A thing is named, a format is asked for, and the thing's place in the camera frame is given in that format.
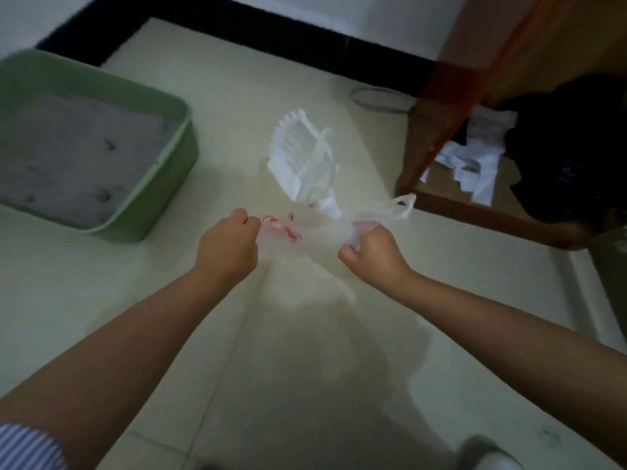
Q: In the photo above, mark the person's left hand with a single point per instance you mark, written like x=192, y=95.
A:
x=226, y=252

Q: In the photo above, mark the person's right hand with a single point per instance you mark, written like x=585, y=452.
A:
x=379, y=256

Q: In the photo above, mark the person's right thumb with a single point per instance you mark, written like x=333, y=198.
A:
x=348, y=254

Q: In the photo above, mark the person's left fingers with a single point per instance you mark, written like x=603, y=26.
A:
x=245, y=222

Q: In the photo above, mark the clear plastic bag red print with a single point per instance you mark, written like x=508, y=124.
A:
x=338, y=225

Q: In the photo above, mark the person's right forearm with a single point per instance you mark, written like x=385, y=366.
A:
x=524, y=347

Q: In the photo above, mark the person's left forearm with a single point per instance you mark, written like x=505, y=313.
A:
x=112, y=357

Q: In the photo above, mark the white plastic litter scoop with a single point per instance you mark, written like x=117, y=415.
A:
x=303, y=161

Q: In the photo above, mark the white crumpled cloth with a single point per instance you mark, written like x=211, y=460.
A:
x=477, y=159

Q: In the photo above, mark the green litter box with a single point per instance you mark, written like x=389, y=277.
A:
x=93, y=141

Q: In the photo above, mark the grey cat litter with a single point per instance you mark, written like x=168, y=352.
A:
x=78, y=159

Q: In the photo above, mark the person's white shoe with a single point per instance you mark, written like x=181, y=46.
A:
x=487, y=455

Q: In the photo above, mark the black bag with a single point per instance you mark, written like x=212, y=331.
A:
x=570, y=146

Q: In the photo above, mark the striped blue shirt sleeve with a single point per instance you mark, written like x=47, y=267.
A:
x=27, y=447

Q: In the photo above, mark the brown wooden furniture frame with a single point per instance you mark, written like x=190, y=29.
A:
x=470, y=122

